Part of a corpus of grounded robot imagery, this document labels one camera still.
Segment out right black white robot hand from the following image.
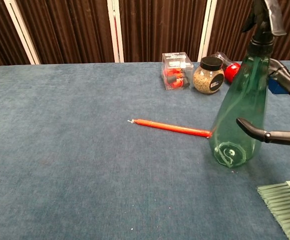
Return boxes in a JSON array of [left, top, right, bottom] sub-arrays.
[[236, 57, 290, 148]]

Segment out green transparent spray bottle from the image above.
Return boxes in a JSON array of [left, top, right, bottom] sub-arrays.
[[209, 0, 288, 168]]

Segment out cola bottle red label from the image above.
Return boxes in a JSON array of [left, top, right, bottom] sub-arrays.
[[211, 51, 242, 85]]

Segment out blue rectangular box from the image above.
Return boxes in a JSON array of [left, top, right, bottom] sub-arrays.
[[268, 77, 289, 95]]

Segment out white brush green bristles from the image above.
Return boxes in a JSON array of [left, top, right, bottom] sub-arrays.
[[257, 180, 290, 240]]

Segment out round jar black lid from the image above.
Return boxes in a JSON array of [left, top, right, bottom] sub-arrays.
[[192, 56, 225, 95]]

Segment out red pen tool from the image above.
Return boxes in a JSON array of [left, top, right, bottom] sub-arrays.
[[127, 118, 213, 139]]

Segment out dark brown curtain panel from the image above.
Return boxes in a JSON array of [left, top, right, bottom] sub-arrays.
[[0, 0, 33, 71], [16, 0, 115, 65], [207, 0, 290, 61], [119, 0, 207, 63]]

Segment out clear plastic box red items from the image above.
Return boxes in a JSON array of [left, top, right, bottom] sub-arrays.
[[161, 51, 194, 91]]

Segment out blue felt table cover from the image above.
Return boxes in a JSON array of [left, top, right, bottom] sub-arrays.
[[0, 59, 290, 240]]

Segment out white partition post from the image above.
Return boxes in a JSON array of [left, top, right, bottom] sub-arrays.
[[106, 0, 125, 63], [3, 0, 41, 65], [197, 0, 219, 63]]

